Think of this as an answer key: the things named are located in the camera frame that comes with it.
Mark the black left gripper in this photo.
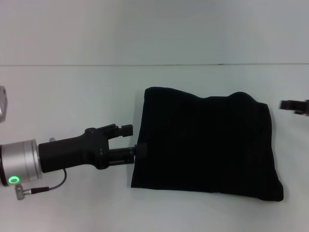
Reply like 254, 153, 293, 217
38, 123, 148, 174

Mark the black shirt with FREE print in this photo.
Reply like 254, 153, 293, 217
130, 86, 285, 203

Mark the left gripper cable with plug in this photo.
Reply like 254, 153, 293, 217
14, 137, 68, 201

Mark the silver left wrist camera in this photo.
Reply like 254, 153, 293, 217
0, 85, 10, 124

